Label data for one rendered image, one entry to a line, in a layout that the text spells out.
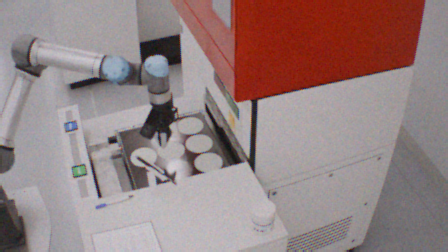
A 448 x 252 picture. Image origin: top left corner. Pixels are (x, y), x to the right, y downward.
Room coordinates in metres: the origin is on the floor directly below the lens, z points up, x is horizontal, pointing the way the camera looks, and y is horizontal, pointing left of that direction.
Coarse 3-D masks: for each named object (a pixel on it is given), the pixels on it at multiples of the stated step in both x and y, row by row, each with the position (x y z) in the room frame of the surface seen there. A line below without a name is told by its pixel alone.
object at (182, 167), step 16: (176, 128) 1.50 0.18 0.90; (208, 128) 1.50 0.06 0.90; (128, 144) 1.41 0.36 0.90; (144, 144) 1.41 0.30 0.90; (128, 160) 1.32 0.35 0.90; (160, 160) 1.32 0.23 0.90; (176, 160) 1.32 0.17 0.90; (192, 160) 1.32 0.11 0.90; (224, 160) 1.32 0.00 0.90; (144, 176) 1.24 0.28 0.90; (176, 176) 1.24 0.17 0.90
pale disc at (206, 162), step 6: (204, 156) 1.34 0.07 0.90; (210, 156) 1.34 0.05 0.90; (216, 156) 1.34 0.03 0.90; (198, 162) 1.31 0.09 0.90; (204, 162) 1.31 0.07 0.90; (210, 162) 1.31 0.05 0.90; (216, 162) 1.31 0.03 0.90; (198, 168) 1.28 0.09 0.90; (204, 168) 1.28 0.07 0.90; (210, 168) 1.28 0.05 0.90; (216, 168) 1.28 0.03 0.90
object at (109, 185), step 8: (96, 152) 1.38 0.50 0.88; (96, 168) 1.29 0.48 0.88; (104, 168) 1.30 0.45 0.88; (112, 168) 1.30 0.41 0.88; (96, 176) 1.25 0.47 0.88; (104, 176) 1.25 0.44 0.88; (112, 176) 1.26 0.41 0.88; (104, 184) 1.21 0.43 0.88; (112, 184) 1.21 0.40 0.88; (104, 192) 1.17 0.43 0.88; (112, 192) 1.18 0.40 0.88; (120, 192) 1.18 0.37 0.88
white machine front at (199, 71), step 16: (192, 48) 1.83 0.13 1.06; (192, 64) 1.84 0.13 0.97; (208, 64) 1.63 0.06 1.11; (192, 80) 1.85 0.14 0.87; (208, 80) 1.64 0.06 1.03; (224, 96) 1.46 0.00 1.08; (224, 112) 1.47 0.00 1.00; (240, 112) 1.32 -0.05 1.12; (256, 112) 1.26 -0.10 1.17; (240, 128) 1.32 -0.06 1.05
